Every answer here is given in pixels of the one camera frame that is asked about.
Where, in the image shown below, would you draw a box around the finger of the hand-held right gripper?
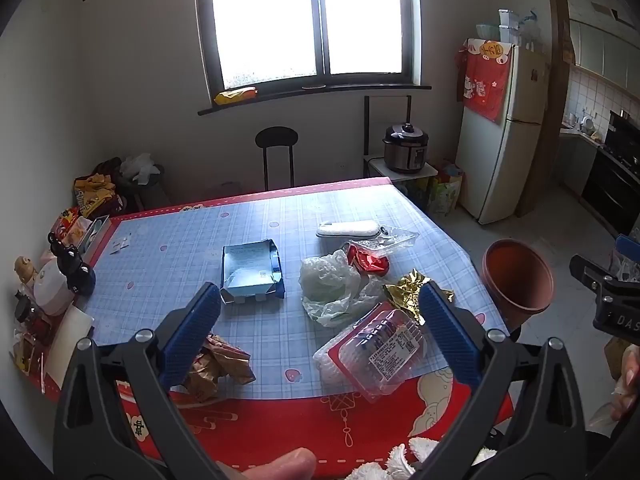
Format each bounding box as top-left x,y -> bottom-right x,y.
616,234 -> 640,281
570,254 -> 608,293

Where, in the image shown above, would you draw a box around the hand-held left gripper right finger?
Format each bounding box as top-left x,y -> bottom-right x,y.
412,280 -> 588,480

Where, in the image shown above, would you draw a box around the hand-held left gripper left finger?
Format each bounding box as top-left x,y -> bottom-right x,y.
52,282 -> 226,480

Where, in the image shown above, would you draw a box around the brown paper bag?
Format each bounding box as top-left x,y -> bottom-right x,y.
182,332 -> 257,403

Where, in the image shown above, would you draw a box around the gold foil wrapper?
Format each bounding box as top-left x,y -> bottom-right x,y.
384,270 -> 453,323

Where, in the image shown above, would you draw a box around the clear plastic clamshell tray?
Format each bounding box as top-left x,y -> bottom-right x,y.
314,302 -> 431,403

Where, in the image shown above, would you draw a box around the brown plastic bin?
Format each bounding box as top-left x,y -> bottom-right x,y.
482,239 -> 555,328

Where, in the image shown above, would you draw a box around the blue cardboard box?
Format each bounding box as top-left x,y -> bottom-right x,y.
220,239 -> 287,306

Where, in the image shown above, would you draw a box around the red foil wrapper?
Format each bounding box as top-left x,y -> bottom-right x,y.
347,242 -> 391,276

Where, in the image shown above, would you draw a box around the translucent plastic bag green print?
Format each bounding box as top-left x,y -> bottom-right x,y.
299,249 -> 386,328

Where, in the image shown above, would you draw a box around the person's right hand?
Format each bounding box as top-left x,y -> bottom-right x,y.
611,346 -> 640,422

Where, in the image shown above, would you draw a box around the person's left hand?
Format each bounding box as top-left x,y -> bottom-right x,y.
244,447 -> 317,480

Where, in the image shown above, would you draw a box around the black oven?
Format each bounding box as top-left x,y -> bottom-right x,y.
582,110 -> 640,236

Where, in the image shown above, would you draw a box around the grey kitchen base cabinets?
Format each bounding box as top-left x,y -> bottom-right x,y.
560,132 -> 601,198

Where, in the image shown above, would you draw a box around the clear plastic wrapper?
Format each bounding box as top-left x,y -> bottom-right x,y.
345,225 -> 418,256

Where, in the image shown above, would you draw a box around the white card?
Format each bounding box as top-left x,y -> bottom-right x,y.
42,305 -> 95,376

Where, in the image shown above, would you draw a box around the white fridge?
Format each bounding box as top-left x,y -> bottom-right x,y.
456,37 -> 551,225

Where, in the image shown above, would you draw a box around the black figurines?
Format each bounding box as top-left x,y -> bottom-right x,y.
48,232 -> 97,297

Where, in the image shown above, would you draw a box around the colourful shopping bag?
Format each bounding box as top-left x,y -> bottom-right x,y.
427,162 -> 463,218

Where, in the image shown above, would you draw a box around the grey metal tray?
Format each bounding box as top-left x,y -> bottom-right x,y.
75,215 -> 112,251

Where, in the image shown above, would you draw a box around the person's white fleece jacket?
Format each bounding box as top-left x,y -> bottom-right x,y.
350,437 -> 496,480

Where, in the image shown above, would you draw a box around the dark waste bin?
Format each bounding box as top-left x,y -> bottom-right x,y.
120,175 -> 167,211

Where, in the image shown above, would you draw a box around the white round jar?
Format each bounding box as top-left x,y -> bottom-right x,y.
32,260 -> 76,316

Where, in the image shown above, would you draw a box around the dark bottles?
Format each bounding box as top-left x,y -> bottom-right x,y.
14,292 -> 51,346

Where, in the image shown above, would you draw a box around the red yellow snack packets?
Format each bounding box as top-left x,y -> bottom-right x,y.
52,207 -> 93,241

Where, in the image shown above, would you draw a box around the yellow snack bags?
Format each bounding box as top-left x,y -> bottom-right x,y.
74,174 -> 126,218

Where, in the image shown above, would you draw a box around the white crumpled plastic bag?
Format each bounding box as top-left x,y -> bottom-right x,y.
120,154 -> 163,183

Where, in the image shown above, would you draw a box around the beige doll figure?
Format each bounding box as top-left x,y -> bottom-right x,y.
14,256 -> 38,286

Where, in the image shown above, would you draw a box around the black bag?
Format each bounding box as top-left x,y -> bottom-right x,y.
92,157 -> 123,181

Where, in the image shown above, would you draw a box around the red printed cloth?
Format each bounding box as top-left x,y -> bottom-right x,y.
456,39 -> 516,123

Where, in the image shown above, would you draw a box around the black round stool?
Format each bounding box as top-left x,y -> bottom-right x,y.
255,126 -> 299,191

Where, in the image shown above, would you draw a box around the yellow orange packet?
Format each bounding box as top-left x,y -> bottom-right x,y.
214,86 -> 258,106

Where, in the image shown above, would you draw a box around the white storage boxes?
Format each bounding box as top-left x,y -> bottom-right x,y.
497,8 -> 518,43

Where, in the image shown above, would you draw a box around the dark framed window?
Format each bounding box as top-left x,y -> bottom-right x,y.
194,0 -> 433,116

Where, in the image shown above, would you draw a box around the kitchen wall cabinets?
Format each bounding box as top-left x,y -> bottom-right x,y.
565,10 -> 640,86

